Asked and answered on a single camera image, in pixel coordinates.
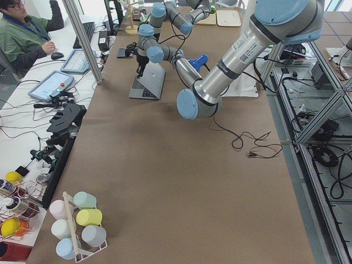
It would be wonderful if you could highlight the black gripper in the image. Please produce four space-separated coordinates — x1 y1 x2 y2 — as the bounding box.
125 42 149 77

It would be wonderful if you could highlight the grey laptop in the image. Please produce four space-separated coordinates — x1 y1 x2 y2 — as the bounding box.
129 62 165 100

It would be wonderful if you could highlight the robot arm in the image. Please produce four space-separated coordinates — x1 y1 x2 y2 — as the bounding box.
149 1 211 40
134 1 325 119

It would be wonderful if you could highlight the folded grey cloth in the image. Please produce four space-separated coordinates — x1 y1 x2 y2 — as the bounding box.
116 47 135 58

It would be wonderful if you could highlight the wooden stand with round base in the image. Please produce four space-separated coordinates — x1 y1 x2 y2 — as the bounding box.
119 1 140 35

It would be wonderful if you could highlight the blue desk lamp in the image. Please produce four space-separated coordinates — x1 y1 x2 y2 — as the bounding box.
188 53 208 73

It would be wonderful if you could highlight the teach pendant tablet far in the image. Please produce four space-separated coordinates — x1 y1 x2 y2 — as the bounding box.
60 49 90 74

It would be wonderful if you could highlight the teach pendant tablet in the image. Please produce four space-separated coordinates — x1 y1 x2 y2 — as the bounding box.
60 49 90 74
27 70 74 101

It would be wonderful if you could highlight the black keyboard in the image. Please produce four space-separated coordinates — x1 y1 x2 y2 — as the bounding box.
72 21 96 50

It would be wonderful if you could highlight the wooden cutting board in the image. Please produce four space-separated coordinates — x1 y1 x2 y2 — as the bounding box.
196 13 217 26

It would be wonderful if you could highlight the teach pendant tablet near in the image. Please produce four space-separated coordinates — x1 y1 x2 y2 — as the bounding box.
27 70 74 101

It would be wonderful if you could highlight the black computer mouse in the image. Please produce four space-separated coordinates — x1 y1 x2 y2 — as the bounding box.
51 52 64 60

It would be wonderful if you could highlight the black gripper stand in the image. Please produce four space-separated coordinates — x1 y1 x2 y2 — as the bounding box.
46 103 86 146

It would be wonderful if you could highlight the cream plastic tray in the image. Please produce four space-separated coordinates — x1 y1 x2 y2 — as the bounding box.
216 10 241 27

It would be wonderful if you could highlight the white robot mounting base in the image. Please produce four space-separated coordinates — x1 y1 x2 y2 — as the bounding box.
221 0 259 98

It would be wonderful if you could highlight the person in green jacket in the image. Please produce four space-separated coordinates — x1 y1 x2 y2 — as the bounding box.
1 1 64 71

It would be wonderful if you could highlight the green cup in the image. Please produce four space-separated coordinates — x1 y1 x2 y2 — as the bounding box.
73 191 97 210

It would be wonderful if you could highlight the yellow cup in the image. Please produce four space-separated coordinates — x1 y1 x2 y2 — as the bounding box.
76 208 103 227

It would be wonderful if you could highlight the pink cup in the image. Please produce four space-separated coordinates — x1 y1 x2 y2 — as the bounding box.
49 200 68 220

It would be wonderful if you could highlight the grey cup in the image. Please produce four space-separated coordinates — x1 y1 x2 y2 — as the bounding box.
81 225 107 247

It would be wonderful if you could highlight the white cup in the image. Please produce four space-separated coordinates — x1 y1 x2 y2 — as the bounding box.
51 219 71 240

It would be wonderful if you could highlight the blue cup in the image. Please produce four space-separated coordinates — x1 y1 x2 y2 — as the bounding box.
56 238 76 260

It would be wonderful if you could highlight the yellow ball in basket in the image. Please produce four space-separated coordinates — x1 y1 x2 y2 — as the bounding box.
1 218 20 238

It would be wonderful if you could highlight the aluminium frame post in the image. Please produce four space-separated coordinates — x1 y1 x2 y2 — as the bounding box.
62 0 103 84

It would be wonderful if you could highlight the white wire cup rack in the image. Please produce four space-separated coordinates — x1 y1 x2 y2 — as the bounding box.
62 191 108 263

